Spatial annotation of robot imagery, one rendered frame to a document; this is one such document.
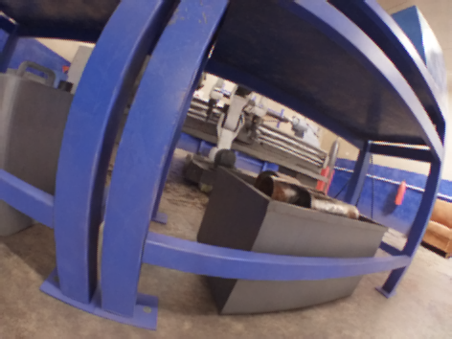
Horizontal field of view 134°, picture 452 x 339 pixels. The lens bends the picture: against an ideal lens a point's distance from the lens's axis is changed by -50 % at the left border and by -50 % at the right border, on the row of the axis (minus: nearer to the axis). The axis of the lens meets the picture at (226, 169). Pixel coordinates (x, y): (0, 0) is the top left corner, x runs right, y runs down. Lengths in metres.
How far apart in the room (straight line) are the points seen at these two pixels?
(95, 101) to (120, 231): 0.17
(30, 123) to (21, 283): 0.33
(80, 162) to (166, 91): 0.14
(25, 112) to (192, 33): 0.38
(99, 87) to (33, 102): 0.27
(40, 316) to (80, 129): 0.32
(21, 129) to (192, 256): 0.44
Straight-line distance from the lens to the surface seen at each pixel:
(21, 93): 0.48
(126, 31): 0.28
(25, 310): 0.42
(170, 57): 0.25
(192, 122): 2.27
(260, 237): 0.35
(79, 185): 0.27
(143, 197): 0.25
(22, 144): 0.51
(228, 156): 1.38
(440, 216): 4.21
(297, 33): 0.52
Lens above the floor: 0.33
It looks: 5 degrees down
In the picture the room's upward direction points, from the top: 19 degrees clockwise
